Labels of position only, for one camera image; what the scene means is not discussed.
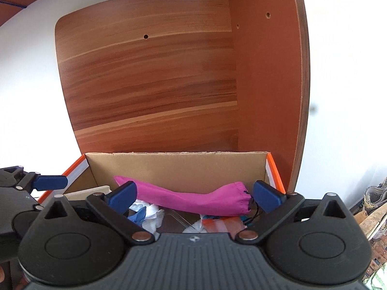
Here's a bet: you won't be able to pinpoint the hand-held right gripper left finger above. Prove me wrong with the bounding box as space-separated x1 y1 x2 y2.
33 181 155 245

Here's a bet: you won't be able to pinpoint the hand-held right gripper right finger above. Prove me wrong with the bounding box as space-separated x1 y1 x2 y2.
235 180 354 244

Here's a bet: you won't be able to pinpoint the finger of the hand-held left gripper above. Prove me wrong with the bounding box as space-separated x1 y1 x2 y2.
18 172 68 191

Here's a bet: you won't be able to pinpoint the blue rubber glove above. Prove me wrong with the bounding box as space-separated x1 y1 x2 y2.
128 207 147 225

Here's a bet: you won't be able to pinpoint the cream foam packing block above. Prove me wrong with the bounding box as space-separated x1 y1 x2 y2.
64 185 112 201

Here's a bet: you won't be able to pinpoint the white rubber glove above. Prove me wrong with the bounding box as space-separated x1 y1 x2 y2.
130 199 165 234

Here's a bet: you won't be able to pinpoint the long orange packet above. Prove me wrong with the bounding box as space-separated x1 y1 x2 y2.
202 217 245 234

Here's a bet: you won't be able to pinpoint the pink fabric pouch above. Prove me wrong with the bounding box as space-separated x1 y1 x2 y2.
113 175 254 217

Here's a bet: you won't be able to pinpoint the orange cardboard box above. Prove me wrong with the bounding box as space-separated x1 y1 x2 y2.
38 152 286 236

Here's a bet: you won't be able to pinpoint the wood scraps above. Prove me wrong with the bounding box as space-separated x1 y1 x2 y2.
352 210 387 242

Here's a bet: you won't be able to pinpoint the grey shoe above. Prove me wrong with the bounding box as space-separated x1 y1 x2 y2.
362 178 387 216

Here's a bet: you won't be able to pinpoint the reddish wooden side panel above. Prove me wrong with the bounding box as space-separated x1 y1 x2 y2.
221 0 311 195

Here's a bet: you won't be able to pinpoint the striped grain wooden panel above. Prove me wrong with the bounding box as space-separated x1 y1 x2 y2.
55 0 239 154

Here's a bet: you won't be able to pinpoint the green white cloth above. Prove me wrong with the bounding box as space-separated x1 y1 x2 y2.
364 264 387 290

